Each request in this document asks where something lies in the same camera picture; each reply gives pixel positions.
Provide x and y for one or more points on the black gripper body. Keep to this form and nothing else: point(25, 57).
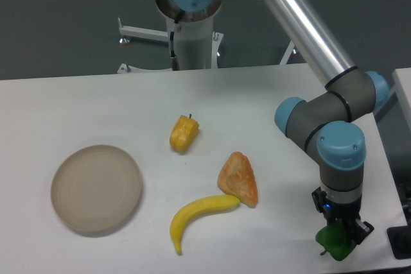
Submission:
point(342, 205)

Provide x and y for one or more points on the green pepper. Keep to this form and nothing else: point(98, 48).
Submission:
point(335, 240)

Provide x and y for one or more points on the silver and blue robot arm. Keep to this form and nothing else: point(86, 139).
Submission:
point(323, 127)

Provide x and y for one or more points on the yellow pepper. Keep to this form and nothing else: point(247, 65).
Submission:
point(183, 133)

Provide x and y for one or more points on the black device at right edge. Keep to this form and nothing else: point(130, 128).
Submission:
point(399, 237)

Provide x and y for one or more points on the orange triangular pastry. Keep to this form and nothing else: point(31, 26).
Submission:
point(237, 178)

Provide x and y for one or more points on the yellow banana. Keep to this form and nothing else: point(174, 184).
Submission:
point(200, 207)

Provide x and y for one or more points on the white table at right edge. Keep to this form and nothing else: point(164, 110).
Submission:
point(402, 82)

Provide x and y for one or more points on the beige round plate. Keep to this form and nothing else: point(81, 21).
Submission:
point(96, 190)

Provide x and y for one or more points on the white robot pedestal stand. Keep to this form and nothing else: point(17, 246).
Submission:
point(229, 33)

